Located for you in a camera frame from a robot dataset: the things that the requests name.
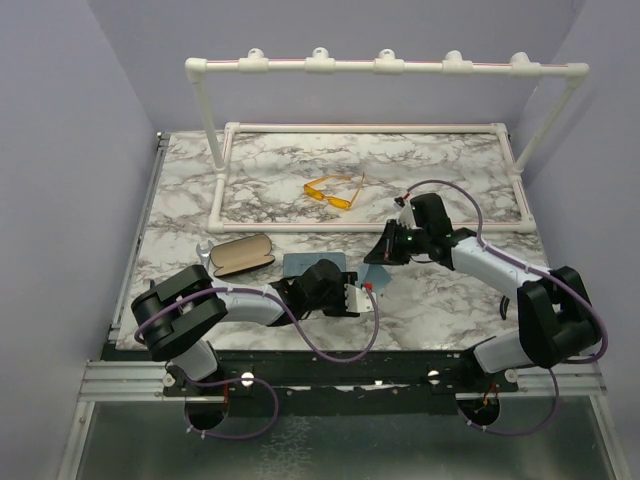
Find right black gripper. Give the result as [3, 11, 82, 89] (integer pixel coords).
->
[365, 218, 431, 265]

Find blue-grey glasses case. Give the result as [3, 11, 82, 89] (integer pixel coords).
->
[282, 252, 347, 277]

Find black glasses case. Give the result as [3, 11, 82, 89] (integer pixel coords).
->
[210, 234, 275, 278]

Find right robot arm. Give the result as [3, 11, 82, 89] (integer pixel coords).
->
[364, 193, 603, 391]

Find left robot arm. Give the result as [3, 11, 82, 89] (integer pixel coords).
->
[131, 259, 370, 395]

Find orange plastic sunglasses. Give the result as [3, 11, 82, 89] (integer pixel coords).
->
[303, 174, 365, 211]

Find black tool right edge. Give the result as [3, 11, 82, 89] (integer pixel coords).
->
[499, 296, 510, 320]

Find silver wrench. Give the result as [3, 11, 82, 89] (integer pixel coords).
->
[196, 241, 214, 268]

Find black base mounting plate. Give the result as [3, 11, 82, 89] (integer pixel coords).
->
[99, 344, 521, 419]

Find white PVC pipe rack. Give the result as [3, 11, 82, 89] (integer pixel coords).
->
[185, 47, 590, 234]

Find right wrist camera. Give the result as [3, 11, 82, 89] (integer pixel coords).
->
[394, 196, 417, 230]

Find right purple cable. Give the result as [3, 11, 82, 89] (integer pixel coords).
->
[404, 179, 611, 436]

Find purple cable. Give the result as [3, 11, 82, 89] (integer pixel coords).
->
[133, 284, 381, 441]
[404, 179, 611, 436]

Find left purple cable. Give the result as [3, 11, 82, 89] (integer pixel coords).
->
[133, 284, 381, 441]

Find aluminium extrusion rail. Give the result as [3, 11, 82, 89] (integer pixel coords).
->
[78, 361, 166, 402]

